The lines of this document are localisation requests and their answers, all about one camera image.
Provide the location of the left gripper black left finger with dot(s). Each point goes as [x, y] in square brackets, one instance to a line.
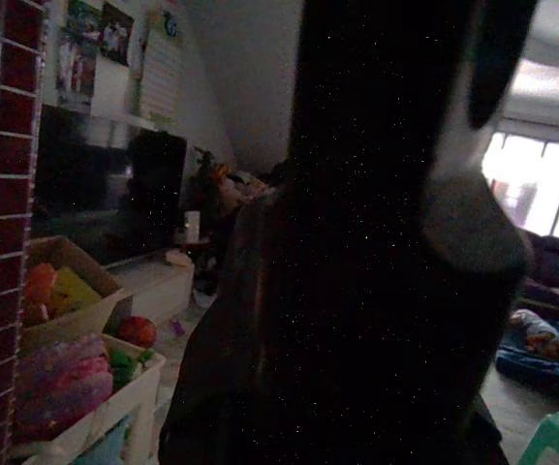
[376, 97]

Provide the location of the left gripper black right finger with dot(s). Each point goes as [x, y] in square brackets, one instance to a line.
[499, 48]

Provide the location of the bright window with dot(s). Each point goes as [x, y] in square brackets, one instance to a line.
[536, 189]

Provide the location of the plush toy pile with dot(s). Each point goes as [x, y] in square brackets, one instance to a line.
[230, 184]

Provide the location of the white cup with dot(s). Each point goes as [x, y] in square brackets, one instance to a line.
[192, 226]

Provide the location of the dark purple sofa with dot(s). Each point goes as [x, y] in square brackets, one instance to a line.
[557, 271]

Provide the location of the black flat television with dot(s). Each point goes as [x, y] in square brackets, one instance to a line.
[114, 194]

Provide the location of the white low cabinet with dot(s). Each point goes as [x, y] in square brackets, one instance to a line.
[158, 286]

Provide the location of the blue baby mattress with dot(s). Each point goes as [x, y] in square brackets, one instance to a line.
[540, 349]

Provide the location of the small purple toy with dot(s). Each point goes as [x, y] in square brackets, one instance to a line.
[178, 328]

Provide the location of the red ball toy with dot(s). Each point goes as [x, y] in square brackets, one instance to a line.
[136, 330]

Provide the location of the brown cardboard toy box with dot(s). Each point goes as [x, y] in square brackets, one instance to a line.
[100, 295]

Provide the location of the yellow toy block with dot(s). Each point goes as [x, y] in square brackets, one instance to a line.
[73, 290]

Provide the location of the green toy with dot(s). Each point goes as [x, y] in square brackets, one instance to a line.
[124, 365]

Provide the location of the orange toy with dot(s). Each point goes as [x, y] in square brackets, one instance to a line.
[40, 288]

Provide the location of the green plastic stool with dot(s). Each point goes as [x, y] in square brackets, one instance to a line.
[557, 441]

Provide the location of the white plastic toy basket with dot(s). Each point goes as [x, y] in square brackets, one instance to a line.
[129, 407]

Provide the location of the pink purple toy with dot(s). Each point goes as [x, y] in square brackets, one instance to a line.
[61, 382]

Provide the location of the white slatted wall board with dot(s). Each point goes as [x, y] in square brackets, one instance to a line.
[163, 77]

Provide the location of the wall photo posters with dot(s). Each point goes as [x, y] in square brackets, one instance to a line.
[92, 43]

